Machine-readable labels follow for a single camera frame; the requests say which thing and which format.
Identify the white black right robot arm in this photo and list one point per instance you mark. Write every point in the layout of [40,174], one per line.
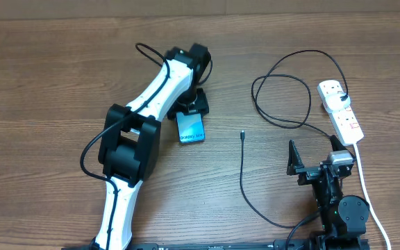
[343,217]

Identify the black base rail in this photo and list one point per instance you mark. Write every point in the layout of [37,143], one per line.
[275,245]

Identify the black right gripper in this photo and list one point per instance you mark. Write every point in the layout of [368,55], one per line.
[306,173]

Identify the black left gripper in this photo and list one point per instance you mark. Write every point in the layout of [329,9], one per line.
[201,106]

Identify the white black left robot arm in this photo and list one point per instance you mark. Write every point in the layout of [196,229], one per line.
[130,139]

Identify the white power strip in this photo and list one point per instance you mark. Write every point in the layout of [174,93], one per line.
[344,122]

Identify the blue Galaxy smartphone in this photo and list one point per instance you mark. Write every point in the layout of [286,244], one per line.
[190,128]

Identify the white charger plug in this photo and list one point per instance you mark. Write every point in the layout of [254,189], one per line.
[336,102]

